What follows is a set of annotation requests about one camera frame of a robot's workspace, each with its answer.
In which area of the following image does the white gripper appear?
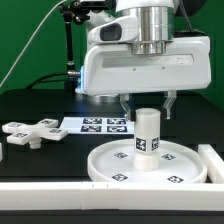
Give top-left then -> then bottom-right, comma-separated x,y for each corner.
82,36 -> 211,122

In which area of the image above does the white round table top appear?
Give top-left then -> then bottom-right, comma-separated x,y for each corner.
87,139 -> 207,184

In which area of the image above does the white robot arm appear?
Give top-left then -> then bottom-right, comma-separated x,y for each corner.
81,0 -> 211,121

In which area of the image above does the white marker sheet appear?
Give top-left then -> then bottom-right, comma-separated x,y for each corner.
60,117 -> 134,135

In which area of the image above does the white right fence block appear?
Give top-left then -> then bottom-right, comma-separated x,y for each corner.
198,144 -> 224,184

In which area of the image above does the white cross-shaped table base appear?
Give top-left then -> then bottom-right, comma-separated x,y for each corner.
2,118 -> 68,149

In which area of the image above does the white front fence rail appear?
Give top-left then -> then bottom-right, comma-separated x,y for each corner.
0,182 -> 224,211

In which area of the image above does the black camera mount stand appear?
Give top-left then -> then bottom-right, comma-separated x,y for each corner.
59,0 -> 116,94

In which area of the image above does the black cable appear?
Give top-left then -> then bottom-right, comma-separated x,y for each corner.
25,72 -> 81,90

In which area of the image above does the white cable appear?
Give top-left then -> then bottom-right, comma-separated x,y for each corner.
0,0 -> 68,88

